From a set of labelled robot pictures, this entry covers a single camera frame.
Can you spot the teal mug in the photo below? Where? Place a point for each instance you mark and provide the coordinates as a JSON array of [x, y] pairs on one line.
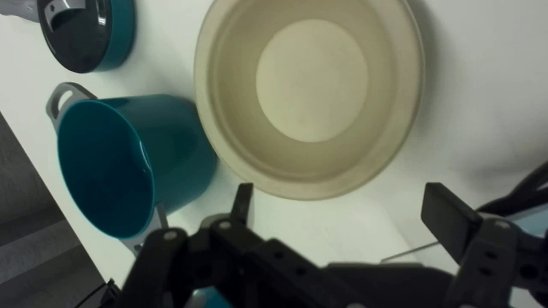
[[208, 299]]

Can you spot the teal toy pot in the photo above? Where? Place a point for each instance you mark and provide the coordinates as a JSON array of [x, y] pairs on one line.
[[104, 172]]

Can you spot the beige bowl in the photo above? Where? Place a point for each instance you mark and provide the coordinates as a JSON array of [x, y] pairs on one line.
[[311, 86]]

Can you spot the teal frying pan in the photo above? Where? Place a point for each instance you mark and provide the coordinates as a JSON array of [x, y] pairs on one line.
[[122, 35]]

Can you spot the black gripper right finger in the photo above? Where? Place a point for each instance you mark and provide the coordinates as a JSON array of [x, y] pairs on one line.
[[491, 257]]

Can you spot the black pan lid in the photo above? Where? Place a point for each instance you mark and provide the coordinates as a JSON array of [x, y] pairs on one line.
[[75, 40]]

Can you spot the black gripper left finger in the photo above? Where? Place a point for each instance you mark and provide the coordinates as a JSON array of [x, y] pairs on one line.
[[172, 268]]

